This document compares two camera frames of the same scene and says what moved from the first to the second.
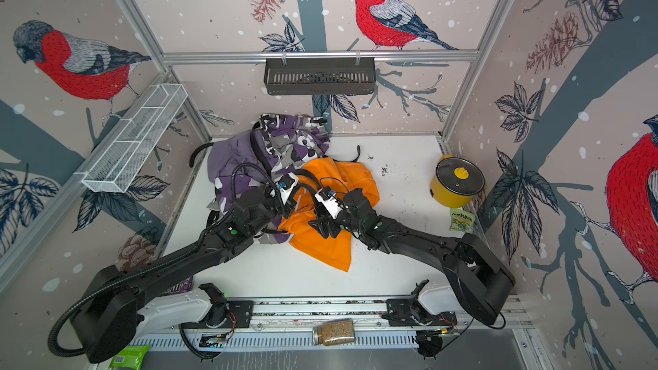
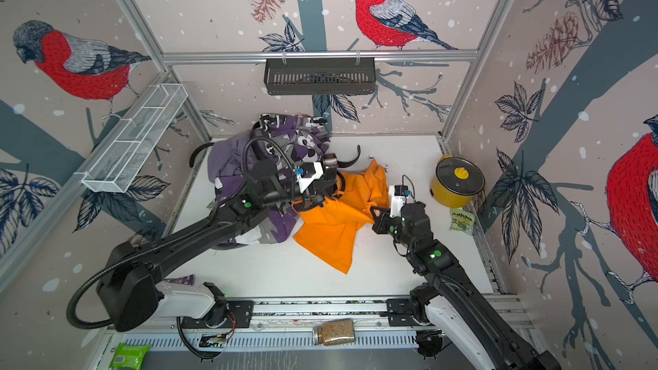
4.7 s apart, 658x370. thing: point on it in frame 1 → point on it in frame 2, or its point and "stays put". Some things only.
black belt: (259, 146) stays put
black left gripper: (287, 210) → (326, 180)
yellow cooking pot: (445, 195) stays put
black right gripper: (326, 223) → (381, 219)
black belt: (194, 155) stays put
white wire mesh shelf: (116, 173) stays put
